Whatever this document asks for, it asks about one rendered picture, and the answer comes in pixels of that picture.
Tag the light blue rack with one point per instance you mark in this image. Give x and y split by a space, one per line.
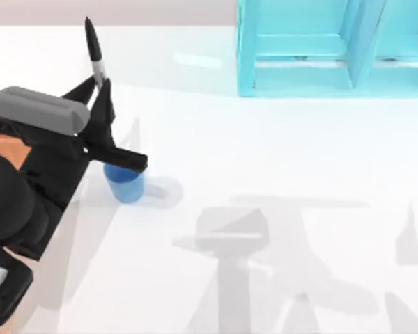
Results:
299 48

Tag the black marker pen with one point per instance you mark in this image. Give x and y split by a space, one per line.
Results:
93 41

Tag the blue cup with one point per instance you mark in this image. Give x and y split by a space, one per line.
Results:
127 186

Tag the pale grey rounded box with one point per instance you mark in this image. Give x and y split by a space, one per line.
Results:
38 108

